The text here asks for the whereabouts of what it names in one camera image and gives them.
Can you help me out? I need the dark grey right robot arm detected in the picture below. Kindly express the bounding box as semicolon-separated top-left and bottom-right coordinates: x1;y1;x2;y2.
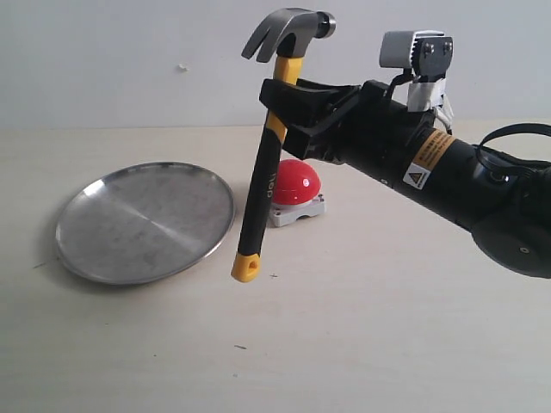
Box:
259;79;550;279

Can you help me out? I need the yellow black claw hammer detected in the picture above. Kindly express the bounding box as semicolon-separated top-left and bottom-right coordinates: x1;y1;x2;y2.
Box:
231;8;336;283

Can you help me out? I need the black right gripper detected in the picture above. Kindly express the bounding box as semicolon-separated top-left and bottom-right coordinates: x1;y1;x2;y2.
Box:
259;78;435;189

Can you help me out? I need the round stainless steel plate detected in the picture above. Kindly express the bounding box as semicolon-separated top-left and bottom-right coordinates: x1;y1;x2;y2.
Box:
54;161;237;286

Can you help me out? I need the red dome push button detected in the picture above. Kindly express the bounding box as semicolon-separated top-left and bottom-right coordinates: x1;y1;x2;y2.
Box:
269;159;326;227

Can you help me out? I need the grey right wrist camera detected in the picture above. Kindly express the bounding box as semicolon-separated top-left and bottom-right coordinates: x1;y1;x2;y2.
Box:
379;30;454;113

